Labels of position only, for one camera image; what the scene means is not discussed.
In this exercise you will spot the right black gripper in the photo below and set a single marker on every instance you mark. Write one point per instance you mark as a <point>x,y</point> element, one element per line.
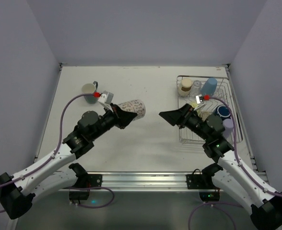
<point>182,116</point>

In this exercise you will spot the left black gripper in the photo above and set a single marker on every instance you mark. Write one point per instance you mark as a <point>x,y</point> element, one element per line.
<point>117,116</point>

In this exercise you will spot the floral mug orange inside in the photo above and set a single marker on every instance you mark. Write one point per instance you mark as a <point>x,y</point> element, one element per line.
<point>135,106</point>

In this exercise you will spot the cream tumbler brown band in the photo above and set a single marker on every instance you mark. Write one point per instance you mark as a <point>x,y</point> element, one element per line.
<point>184,87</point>

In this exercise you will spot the beige speckled cup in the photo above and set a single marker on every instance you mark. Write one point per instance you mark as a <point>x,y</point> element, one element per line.
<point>204,115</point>

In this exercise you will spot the grey teal mug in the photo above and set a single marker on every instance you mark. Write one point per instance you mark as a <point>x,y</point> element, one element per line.
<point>89,89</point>

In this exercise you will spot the dark blue mug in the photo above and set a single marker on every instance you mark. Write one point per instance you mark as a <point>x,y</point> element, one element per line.
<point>223,112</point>

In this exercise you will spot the lavender plastic cup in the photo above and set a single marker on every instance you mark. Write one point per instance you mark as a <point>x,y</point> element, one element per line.
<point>228,127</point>

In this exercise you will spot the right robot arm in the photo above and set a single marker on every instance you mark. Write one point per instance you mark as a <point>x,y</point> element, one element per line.
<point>229,172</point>

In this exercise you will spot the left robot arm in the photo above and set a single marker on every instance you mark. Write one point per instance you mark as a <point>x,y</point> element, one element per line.
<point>17,190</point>

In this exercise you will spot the clear glass cup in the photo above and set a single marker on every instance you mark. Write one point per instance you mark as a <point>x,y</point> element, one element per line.
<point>196,87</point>

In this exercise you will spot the light blue plastic cup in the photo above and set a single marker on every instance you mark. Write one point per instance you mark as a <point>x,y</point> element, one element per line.
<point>209,87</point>

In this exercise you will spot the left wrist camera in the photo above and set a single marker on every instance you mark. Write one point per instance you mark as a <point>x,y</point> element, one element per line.
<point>105,99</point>

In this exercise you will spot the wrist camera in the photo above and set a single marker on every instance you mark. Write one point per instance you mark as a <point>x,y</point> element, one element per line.
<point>105,99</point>
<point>200,100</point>

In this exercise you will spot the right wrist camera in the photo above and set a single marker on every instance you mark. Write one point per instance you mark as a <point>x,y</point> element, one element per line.
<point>200,100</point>

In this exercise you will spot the wire dish rack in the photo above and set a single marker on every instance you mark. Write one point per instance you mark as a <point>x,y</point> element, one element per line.
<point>223,92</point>

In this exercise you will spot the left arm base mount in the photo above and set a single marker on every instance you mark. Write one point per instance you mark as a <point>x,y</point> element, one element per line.
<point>84,180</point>

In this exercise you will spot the aluminium mounting rail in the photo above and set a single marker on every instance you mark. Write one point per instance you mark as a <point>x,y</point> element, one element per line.
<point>117,181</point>

